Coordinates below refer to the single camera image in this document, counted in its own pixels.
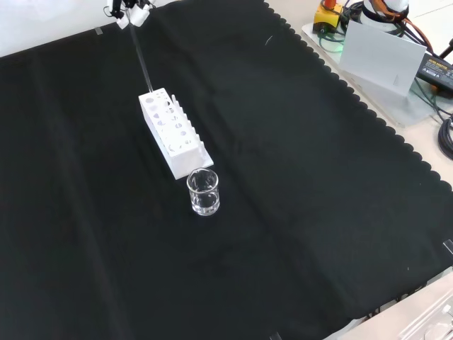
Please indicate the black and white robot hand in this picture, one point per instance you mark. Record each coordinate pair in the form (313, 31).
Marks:
(132, 12)

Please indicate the white test tube rack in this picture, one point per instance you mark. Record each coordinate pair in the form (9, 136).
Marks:
(177, 148)

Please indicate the clear cloth clip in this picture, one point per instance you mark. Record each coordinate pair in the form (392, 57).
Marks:
(99, 31)
(448, 247)
(275, 336)

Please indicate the yellow stop button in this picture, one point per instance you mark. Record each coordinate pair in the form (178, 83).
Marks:
(327, 16)

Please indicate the small clear glass beaker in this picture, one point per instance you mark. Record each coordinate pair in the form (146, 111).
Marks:
(203, 198)

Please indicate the black bench cloth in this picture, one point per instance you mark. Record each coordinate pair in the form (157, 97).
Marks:
(247, 212)

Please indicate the pale board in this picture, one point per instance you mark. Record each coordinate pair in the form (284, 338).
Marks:
(380, 56)

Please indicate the black power adapter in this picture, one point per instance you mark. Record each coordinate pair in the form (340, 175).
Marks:
(437, 71)

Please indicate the clear plastic case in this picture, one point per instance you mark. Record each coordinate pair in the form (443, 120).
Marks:
(430, 322)

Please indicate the grey base plate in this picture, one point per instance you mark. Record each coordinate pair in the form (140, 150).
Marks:
(385, 102)

